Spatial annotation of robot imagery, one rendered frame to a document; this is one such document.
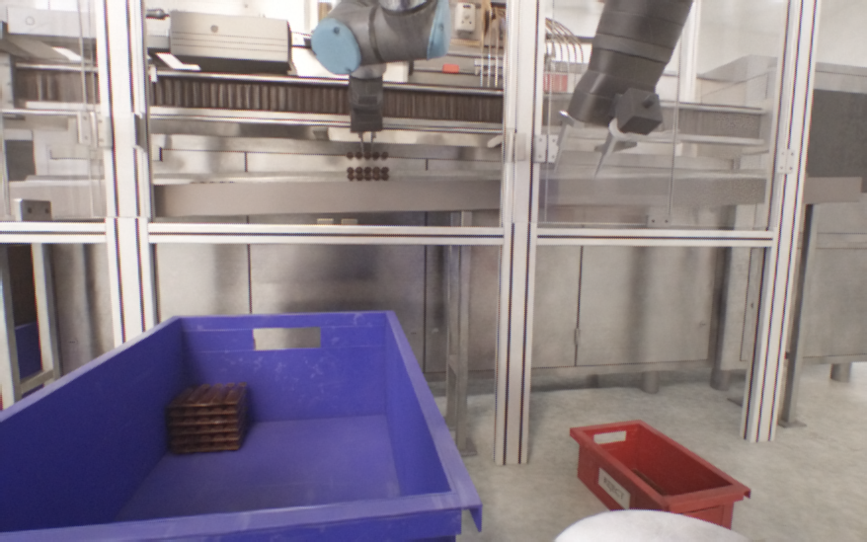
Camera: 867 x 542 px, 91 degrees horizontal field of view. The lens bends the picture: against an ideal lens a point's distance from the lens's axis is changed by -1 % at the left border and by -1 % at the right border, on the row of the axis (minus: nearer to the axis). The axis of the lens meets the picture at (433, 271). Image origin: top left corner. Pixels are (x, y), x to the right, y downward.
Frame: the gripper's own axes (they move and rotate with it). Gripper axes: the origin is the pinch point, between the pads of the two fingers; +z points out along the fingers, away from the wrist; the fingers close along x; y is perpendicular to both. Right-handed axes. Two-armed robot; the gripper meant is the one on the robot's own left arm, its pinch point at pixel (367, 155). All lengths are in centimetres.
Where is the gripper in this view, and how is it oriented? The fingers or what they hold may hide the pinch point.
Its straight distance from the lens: 112.4
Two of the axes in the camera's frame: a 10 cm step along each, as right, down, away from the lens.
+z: -1.0, 6.2, 7.8
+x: -9.8, 0.5, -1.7
